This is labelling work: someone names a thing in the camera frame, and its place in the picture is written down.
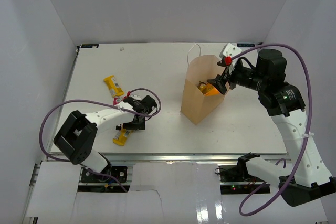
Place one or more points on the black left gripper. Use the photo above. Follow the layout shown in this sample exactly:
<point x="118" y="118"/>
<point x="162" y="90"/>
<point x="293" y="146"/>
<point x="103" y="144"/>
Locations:
<point x="136" y="126"/>

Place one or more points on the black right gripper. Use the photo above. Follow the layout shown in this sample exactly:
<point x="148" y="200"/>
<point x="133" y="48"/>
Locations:
<point x="220" y="82"/>

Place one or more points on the large orange gummy bag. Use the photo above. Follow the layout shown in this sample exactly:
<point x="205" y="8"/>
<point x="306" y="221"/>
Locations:
<point x="207" y="89"/>

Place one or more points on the yellow snack bar wrapper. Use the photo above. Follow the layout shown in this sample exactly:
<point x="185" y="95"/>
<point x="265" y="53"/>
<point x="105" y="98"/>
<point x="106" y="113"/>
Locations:
<point x="122" y="136"/>

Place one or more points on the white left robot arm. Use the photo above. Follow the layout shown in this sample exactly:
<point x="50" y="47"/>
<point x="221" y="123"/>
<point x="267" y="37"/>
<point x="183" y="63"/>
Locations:
<point x="77" y="135"/>

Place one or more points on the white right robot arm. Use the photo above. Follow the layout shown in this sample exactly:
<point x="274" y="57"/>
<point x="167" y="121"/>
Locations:
<point x="309" y="178"/>

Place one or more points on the brown paper bag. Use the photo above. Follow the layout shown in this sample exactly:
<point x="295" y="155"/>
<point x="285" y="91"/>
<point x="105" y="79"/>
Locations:
<point x="195" y="105"/>

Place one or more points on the pink red candy packet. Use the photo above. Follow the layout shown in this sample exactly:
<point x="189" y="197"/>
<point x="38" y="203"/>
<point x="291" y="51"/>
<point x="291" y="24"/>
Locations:
<point x="117" y="100"/>

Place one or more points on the small yellow snack packet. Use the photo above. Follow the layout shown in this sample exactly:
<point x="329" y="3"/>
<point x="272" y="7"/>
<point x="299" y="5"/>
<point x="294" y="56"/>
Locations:
<point x="113" y="86"/>

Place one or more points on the blue label sticker right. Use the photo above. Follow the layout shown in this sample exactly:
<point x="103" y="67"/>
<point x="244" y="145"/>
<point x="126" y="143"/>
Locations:
<point x="245" y="45"/>

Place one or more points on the blue label sticker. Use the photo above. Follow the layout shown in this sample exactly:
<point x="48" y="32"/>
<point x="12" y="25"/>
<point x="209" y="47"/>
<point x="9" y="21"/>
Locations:
<point x="92" y="46"/>
<point x="245" y="45"/>

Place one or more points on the blue label sticker left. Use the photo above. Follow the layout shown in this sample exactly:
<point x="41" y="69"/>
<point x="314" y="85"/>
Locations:
<point x="92" y="46"/>

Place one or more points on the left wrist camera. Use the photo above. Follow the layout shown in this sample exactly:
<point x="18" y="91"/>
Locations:
<point x="133" y="96"/>

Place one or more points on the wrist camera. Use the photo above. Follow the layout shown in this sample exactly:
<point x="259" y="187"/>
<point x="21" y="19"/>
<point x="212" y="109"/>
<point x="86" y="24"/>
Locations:
<point x="227" y="54"/>
<point x="133" y="96"/>

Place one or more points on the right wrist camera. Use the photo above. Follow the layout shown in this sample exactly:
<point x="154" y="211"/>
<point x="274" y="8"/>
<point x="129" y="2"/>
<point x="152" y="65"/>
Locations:
<point x="227" y="54"/>

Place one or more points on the aluminium table frame rail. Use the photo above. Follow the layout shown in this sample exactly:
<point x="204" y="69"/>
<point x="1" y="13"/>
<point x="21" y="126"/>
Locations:
<point x="142" y="157"/>

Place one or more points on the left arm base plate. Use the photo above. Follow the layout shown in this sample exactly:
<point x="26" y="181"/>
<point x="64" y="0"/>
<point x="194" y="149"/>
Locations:
<point x="119" y="172"/>

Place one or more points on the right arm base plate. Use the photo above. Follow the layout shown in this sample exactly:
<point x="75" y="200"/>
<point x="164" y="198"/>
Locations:
<point x="232" y="182"/>

